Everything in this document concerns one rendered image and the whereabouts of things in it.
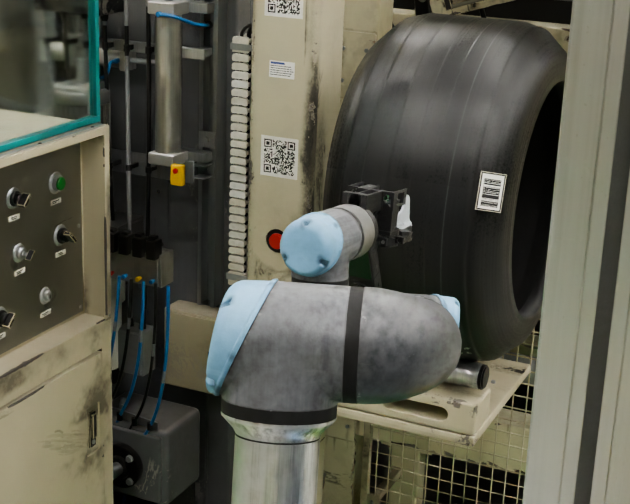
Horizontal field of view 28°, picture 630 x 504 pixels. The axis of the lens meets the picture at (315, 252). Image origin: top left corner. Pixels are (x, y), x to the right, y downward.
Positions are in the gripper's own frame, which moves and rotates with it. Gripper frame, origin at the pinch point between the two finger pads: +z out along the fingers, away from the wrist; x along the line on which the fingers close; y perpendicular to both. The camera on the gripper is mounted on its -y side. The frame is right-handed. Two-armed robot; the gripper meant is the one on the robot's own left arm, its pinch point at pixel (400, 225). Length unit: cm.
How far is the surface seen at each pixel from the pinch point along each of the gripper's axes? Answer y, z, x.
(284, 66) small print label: 19.6, 27.2, 34.3
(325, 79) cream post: 17.8, 32.3, 28.4
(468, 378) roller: -29.3, 25.1, -6.4
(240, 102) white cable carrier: 12, 29, 43
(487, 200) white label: 4.3, 9.6, -10.3
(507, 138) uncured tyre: 13.6, 14.3, -11.0
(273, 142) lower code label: 5.7, 28.8, 36.0
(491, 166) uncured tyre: 9.3, 11.4, -9.8
